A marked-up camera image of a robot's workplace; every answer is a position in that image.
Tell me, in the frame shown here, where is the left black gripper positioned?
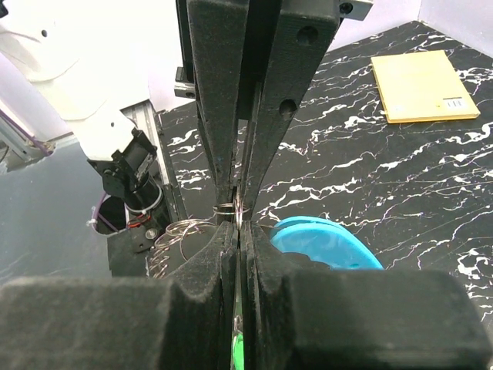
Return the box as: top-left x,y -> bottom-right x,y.
174,1 -> 373,222

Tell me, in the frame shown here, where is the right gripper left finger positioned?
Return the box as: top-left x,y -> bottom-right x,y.
1,222 -> 238,369

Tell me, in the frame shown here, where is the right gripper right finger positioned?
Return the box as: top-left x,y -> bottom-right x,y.
240,221 -> 492,369

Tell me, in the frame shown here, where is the blue organizer handle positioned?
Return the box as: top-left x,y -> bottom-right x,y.
269,216 -> 384,270

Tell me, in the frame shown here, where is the metal key organizer with rings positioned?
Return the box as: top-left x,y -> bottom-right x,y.
148,188 -> 251,279

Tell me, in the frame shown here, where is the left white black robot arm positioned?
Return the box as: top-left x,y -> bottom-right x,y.
1,1 -> 373,222

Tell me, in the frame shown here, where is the green tagged key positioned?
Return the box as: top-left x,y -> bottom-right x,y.
230,314 -> 244,370

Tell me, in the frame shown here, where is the yellow notepad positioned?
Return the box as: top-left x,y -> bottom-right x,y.
371,50 -> 480,124

